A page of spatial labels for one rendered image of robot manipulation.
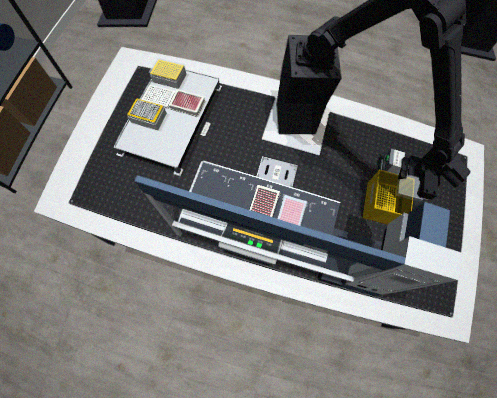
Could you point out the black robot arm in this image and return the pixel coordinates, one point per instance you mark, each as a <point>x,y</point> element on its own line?
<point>438,29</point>

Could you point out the yellow waste bin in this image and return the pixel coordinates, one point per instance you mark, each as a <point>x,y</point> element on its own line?
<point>370,212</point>

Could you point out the white trough reservoir with red liquid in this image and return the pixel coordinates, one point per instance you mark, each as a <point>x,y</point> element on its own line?
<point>190,105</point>

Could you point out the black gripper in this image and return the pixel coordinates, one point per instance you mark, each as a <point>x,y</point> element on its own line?
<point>412,161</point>

